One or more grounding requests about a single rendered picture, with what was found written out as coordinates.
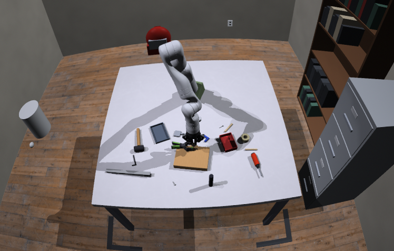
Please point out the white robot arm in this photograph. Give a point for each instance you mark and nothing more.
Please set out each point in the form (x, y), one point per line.
(172, 55)

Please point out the brown wooden bench board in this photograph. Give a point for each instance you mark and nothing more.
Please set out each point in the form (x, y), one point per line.
(193, 160)

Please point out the black mallet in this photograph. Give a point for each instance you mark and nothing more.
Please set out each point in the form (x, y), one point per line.
(139, 147)

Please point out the grey flat bar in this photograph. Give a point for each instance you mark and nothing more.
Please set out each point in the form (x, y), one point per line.
(130, 172)

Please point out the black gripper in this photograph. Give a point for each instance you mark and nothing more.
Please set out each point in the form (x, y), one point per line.
(189, 137)

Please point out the red-handled screwdriver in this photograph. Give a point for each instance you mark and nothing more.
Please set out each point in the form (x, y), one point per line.
(256, 162)

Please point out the red open tray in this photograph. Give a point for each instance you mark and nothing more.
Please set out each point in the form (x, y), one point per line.
(228, 142)

